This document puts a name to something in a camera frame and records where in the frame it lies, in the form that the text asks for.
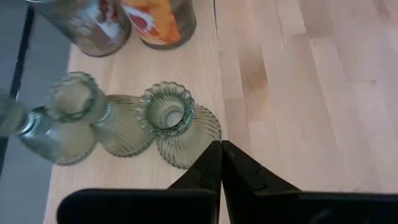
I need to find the metal can orange label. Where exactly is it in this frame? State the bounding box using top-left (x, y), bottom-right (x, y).
top-left (119, 0), bottom-right (197, 51)

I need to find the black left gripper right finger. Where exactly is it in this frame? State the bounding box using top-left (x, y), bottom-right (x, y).
top-left (221, 139), bottom-right (398, 224)

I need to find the metal can picture label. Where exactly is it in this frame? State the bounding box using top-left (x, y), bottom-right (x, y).
top-left (29, 0), bottom-right (132, 58)

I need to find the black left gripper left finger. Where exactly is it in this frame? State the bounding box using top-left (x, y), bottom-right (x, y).
top-left (55, 139), bottom-right (223, 224)

